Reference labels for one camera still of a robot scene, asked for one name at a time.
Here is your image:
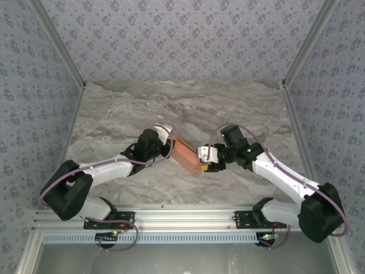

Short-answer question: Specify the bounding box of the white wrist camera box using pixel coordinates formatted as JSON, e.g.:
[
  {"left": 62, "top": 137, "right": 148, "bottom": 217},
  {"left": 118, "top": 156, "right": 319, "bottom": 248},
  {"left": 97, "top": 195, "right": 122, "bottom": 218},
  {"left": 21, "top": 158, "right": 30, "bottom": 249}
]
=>
[
  {"left": 198, "top": 145, "right": 219, "bottom": 164},
  {"left": 153, "top": 123, "right": 173, "bottom": 143}
]

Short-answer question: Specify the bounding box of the aluminium table side rail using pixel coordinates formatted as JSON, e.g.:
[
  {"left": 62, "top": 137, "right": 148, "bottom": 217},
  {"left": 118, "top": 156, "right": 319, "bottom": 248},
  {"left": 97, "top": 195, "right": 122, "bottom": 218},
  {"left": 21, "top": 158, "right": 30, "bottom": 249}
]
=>
[
  {"left": 44, "top": 85, "right": 86, "bottom": 209},
  {"left": 279, "top": 81, "right": 327, "bottom": 208}
]

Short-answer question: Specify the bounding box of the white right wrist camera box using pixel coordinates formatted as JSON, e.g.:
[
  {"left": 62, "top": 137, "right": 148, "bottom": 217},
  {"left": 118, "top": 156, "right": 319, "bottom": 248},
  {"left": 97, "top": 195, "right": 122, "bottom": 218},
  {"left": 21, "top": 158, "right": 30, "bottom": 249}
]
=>
[{"left": 198, "top": 145, "right": 219, "bottom": 164}]

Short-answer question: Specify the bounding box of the pale blue slotted cable duct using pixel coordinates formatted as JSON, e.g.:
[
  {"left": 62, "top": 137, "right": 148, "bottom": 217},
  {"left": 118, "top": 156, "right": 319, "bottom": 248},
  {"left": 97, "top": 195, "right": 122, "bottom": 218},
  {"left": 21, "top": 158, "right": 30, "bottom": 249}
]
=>
[{"left": 42, "top": 231, "right": 265, "bottom": 245}]

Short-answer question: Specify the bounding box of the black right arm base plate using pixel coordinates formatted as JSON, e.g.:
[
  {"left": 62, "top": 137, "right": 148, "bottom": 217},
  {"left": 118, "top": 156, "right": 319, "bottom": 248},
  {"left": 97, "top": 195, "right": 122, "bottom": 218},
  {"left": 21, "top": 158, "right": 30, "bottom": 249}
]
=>
[{"left": 234, "top": 210, "right": 287, "bottom": 229}]

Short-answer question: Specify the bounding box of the aluminium corner post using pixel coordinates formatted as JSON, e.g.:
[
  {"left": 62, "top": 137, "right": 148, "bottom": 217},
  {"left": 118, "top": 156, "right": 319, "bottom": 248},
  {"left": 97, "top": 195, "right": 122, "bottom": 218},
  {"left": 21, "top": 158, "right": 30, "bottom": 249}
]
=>
[
  {"left": 281, "top": 0, "right": 340, "bottom": 91},
  {"left": 28, "top": 0, "right": 87, "bottom": 90}
]

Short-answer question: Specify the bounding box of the grey metal lower panel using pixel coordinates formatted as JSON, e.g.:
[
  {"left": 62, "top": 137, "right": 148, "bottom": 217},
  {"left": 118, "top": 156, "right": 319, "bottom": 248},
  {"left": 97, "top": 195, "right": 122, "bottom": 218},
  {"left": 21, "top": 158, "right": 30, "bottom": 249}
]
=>
[{"left": 15, "top": 229, "right": 353, "bottom": 274}]

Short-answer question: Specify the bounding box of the aluminium front rail frame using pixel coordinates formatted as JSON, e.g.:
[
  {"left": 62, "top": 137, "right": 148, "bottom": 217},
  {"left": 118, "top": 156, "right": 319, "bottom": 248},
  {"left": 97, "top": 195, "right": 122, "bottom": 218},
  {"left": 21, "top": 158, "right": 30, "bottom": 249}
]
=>
[{"left": 31, "top": 204, "right": 342, "bottom": 231}]

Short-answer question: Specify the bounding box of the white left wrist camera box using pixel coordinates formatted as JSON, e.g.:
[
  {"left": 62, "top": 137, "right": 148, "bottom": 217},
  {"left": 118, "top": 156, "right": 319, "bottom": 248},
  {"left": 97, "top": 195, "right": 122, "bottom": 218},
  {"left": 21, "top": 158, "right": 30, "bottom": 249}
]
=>
[{"left": 153, "top": 123, "right": 173, "bottom": 143}]

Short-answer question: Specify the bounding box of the orange paper box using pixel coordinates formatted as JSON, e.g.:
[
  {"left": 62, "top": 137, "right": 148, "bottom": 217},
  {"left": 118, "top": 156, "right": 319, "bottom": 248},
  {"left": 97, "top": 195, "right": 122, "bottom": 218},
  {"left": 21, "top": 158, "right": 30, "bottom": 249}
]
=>
[{"left": 172, "top": 135, "right": 204, "bottom": 177}]

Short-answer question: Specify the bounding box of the small black electronics board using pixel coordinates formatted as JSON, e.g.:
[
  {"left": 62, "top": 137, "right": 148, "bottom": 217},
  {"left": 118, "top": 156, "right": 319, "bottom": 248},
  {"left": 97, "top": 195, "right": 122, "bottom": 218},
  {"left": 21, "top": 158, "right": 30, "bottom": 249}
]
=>
[
  {"left": 95, "top": 231, "right": 120, "bottom": 248},
  {"left": 257, "top": 232, "right": 279, "bottom": 248}
]

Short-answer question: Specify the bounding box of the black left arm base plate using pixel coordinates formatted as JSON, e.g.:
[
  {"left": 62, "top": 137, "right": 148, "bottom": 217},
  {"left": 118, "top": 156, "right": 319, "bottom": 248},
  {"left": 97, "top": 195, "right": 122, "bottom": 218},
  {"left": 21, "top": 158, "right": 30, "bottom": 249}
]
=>
[{"left": 83, "top": 211, "right": 135, "bottom": 230}]

